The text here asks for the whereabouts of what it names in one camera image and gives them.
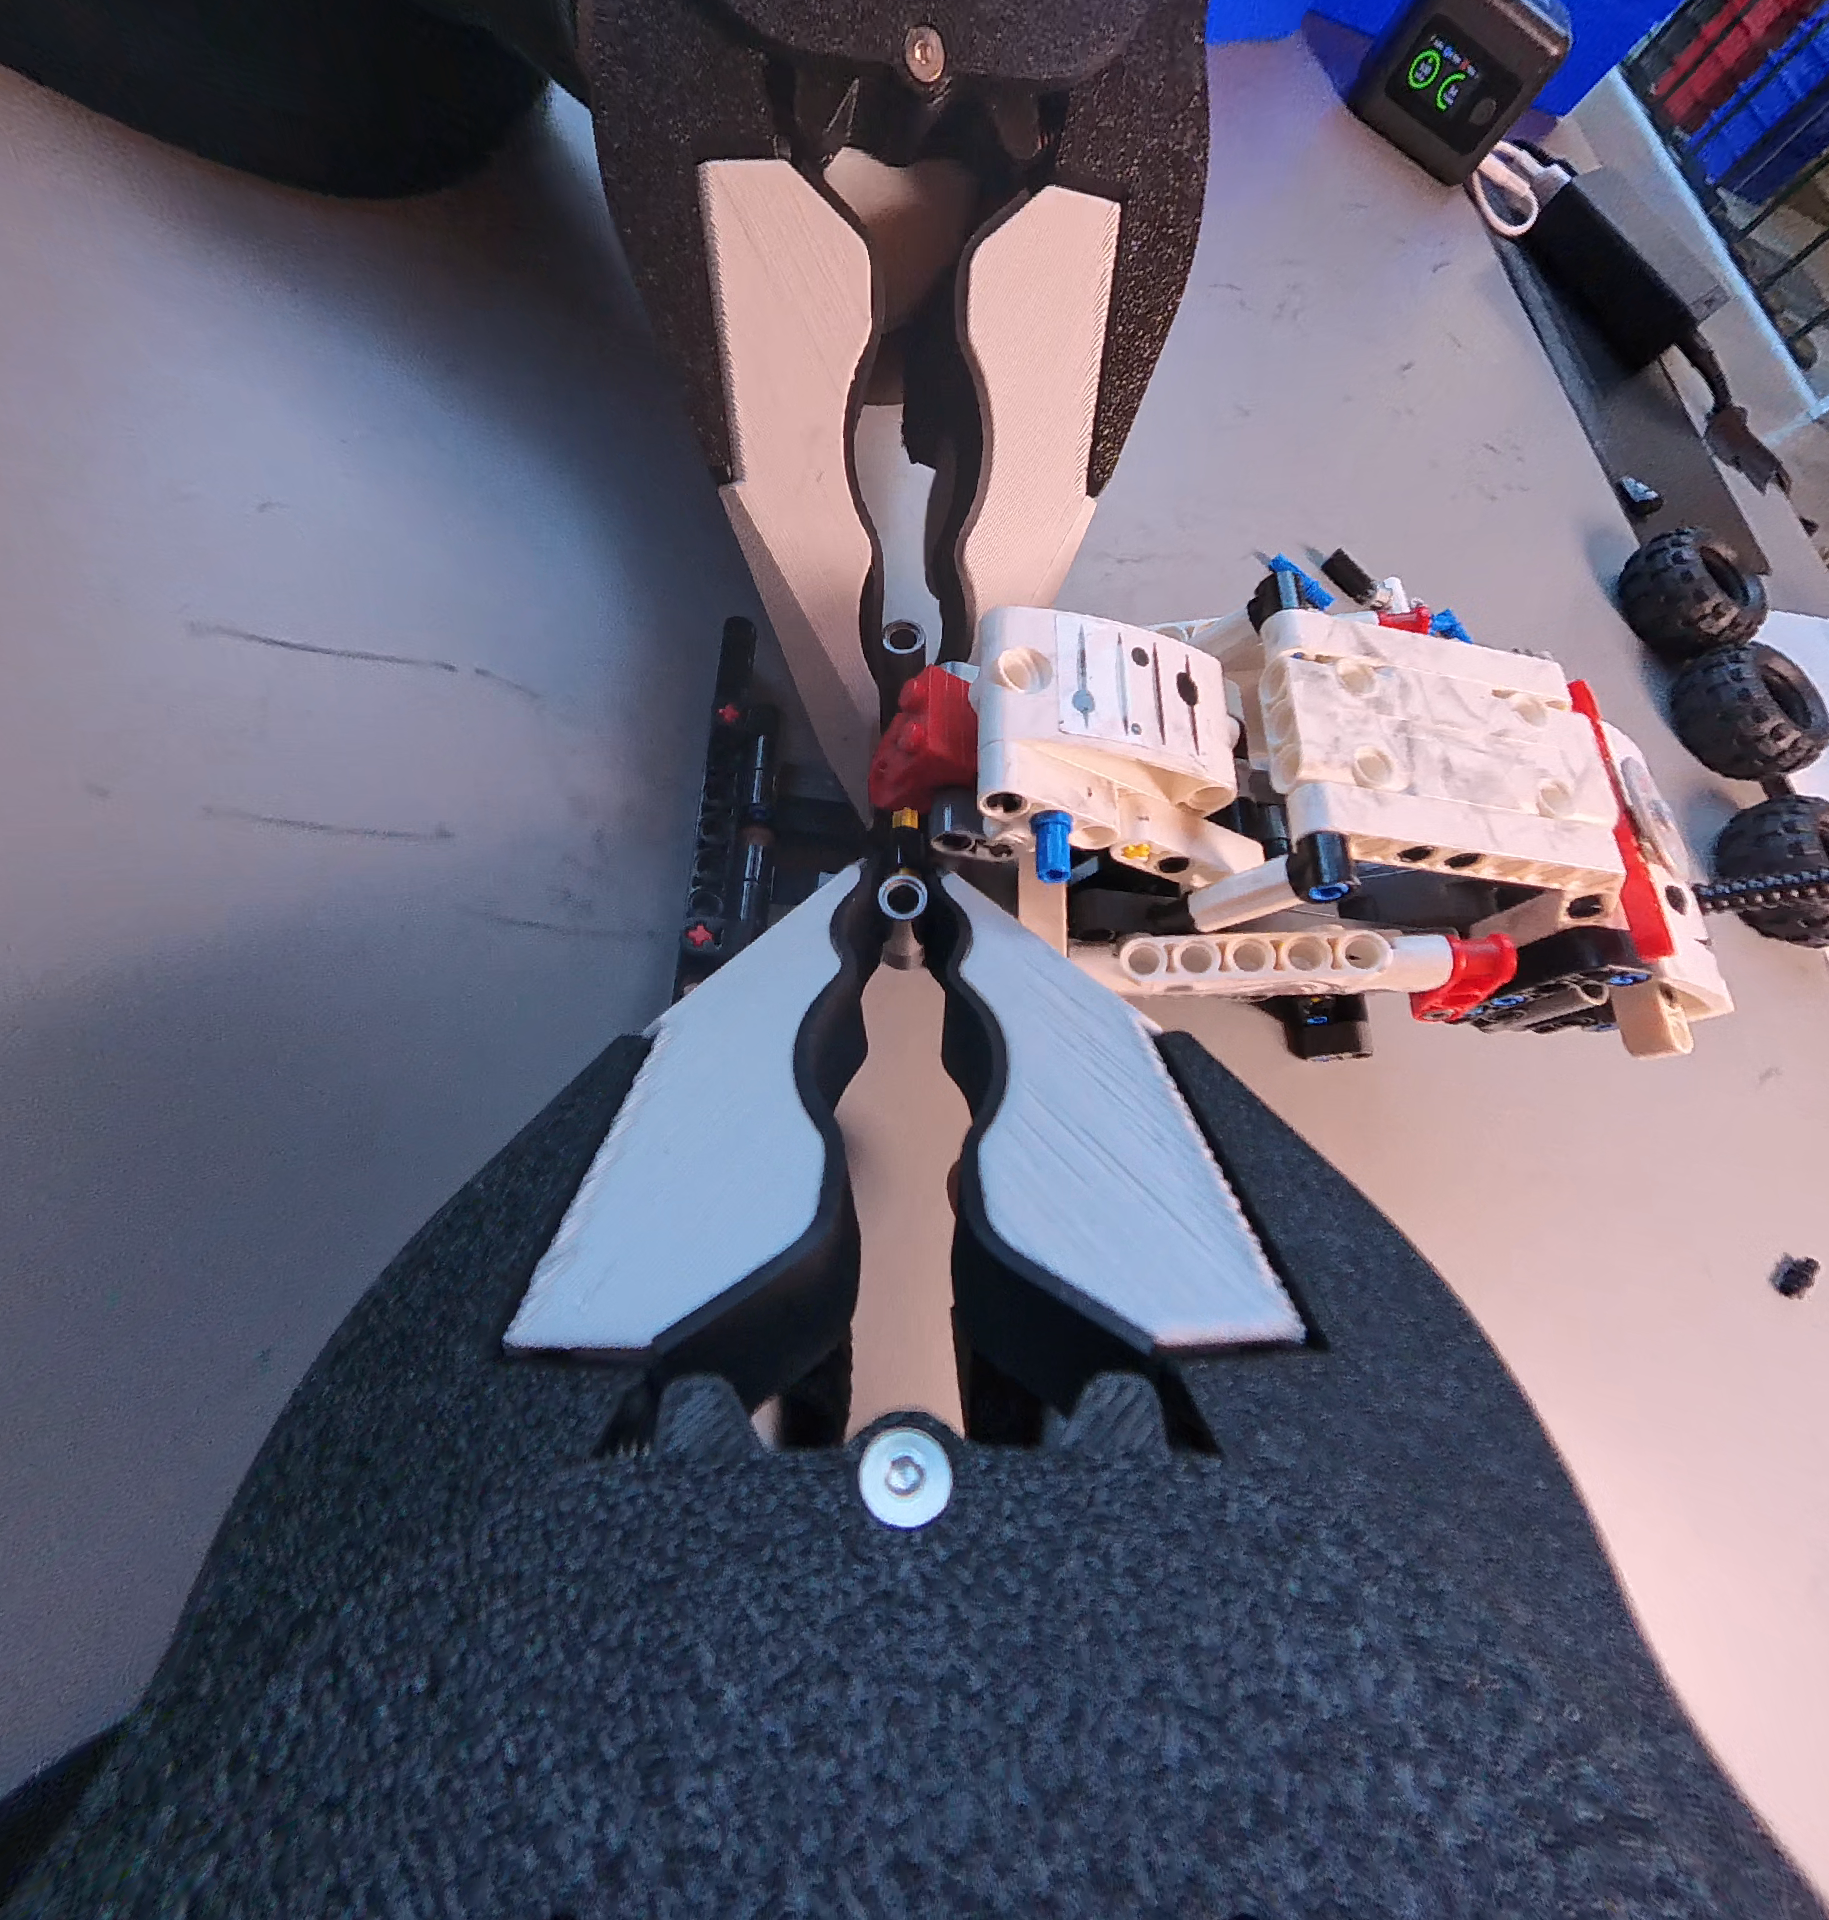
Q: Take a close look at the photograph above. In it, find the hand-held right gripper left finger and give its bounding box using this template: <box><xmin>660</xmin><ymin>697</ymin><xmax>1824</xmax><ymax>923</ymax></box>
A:
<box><xmin>510</xmin><ymin>869</ymin><xmax>890</xmax><ymax>1367</ymax></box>

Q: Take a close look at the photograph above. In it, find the blue plastic storage bin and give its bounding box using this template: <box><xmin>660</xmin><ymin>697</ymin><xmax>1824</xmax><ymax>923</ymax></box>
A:
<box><xmin>1210</xmin><ymin>0</ymin><xmax>1397</xmax><ymax>45</ymax></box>

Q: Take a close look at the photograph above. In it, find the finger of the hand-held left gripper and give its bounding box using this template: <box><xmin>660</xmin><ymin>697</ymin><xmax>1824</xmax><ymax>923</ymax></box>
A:
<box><xmin>695</xmin><ymin>157</ymin><xmax>923</xmax><ymax>759</ymax></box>
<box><xmin>921</xmin><ymin>180</ymin><xmax>1126</xmax><ymax>655</ymax></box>

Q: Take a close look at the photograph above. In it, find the black flat plate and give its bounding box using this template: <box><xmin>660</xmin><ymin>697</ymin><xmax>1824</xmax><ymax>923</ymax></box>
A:
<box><xmin>1499</xmin><ymin>224</ymin><xmax>1829</xmax><ymax>548</ymax></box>

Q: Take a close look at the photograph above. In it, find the black rubber tyre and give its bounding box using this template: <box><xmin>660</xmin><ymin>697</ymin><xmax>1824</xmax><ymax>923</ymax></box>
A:
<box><xmin>1671</xmin><ymin>641</ymin><xmax>1829</xmax><ymax>782</ymax></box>
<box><xmin>1715</xmin><ymin>790</ymin><xmax>1829</xmax><ymax>948</ymax></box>
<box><xmin>1620</xmin><ymin>530</ymin><xmax>1769</xmax><ymax>661</ymax></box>

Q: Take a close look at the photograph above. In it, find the toy brick vehicle model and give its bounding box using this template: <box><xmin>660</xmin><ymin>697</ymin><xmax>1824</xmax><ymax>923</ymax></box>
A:
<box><xmin>675</xmin><ymin>550</ymin><xmax>1742</xmax><ymax>1067</ymax></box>

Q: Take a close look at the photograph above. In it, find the white cable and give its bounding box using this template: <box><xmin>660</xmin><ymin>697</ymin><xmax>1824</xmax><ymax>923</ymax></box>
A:
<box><xmin>1464</xmin><ymin>145</ymin><xmax>1561</xmax><ymax>241</ymax></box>

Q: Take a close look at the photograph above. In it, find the black power adapter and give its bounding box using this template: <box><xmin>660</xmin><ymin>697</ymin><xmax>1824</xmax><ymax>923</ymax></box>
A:
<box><xmin>1515</xmin><ymin>164</ymin><xmax>1733</xmax><ymax>377</ymax></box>

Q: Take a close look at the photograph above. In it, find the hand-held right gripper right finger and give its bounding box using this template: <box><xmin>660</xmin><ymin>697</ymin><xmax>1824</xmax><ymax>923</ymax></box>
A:
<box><xmin>929</xmin><ymin>875</ymin><xmax>1307</xmax><ymax>1367</ymax></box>

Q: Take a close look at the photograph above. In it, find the small black display device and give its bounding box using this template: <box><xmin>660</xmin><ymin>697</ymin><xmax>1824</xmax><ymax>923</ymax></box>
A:
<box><xmin>1344</xmin><ymin>0</ymin><xmax>1576</xmax><ymax>188</ymax></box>

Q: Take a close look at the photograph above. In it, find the grey desk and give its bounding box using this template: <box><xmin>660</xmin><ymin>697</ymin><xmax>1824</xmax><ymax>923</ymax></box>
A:
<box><xmin>0</xmin><ymin>29</ymin><xmax>1829</xmax><ymax>1920</ymax></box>

